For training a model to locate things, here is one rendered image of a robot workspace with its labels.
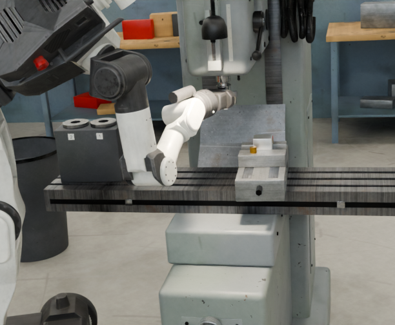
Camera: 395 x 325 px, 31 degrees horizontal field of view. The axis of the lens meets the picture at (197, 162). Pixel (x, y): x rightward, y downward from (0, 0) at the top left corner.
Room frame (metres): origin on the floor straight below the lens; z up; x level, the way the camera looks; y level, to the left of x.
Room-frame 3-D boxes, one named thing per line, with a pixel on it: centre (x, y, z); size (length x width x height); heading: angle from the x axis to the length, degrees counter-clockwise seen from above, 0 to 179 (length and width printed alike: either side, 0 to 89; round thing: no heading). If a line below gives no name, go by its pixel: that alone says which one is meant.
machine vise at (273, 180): (2.16, -0.21, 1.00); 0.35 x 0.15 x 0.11; 170
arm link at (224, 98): (2.14, -0.05, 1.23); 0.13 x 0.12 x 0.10; 56
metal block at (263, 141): (2.18, -0.22, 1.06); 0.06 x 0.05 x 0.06; 80
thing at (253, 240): (2.21, -0.10, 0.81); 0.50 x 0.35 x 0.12; 167
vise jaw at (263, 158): (2.13, -0.21, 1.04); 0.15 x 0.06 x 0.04; 80
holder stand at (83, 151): (2.34, 0.36, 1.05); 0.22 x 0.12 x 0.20; 80
